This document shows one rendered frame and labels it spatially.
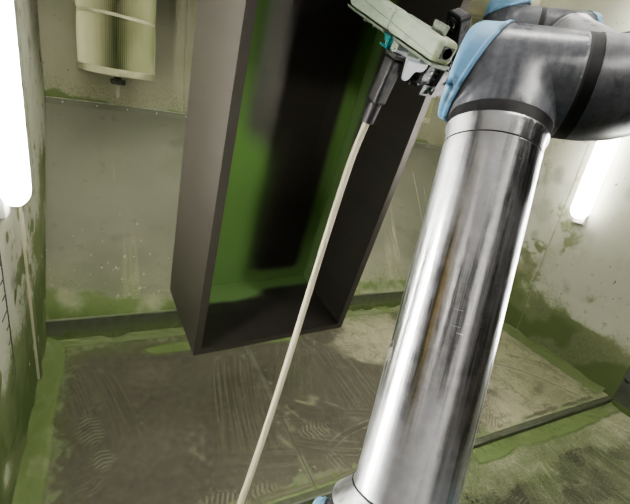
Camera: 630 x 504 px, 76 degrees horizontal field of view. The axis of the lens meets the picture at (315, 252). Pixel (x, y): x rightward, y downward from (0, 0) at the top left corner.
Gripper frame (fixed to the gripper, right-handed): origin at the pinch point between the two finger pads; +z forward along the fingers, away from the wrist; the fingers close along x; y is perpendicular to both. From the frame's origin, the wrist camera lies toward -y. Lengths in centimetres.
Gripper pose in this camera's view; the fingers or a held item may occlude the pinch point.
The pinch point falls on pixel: (396, 43)
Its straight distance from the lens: 89.2
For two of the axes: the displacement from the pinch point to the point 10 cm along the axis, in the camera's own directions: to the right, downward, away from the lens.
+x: -4.3, -7.1, 5.6
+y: -3.6, 7.0, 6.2
